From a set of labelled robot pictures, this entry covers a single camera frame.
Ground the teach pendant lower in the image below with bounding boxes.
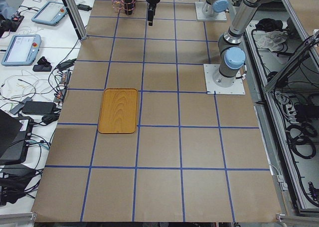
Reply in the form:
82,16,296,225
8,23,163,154
1,34,41,66

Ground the white crumpled cloth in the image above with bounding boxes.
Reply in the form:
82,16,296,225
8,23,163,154
256,30,288,52

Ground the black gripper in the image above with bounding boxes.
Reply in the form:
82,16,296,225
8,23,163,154
146,0,160,26

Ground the black power adapter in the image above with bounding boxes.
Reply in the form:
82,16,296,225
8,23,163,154
22,101,56,115

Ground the black laptop computer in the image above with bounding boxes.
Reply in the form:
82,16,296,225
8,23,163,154
0,111,33,165

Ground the teach pendant upper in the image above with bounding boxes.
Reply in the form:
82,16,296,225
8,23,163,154
31,1,68,26

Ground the teach pendant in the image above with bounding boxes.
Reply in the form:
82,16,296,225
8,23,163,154
1,34,41,66
31,1,68,26

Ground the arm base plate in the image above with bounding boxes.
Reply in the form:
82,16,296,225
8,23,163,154
195,0,229,22
203,64,245,95

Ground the aluminium frame post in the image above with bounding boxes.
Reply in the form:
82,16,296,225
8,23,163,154
62,0,87,40

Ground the wooden tray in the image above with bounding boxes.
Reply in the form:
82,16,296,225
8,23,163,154
98,88,138,134

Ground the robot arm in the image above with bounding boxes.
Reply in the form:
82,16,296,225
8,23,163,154
202,0,229,21
213,0,273,88

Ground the copper wire bottle rack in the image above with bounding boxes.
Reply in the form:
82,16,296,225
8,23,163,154
111,0,137,15

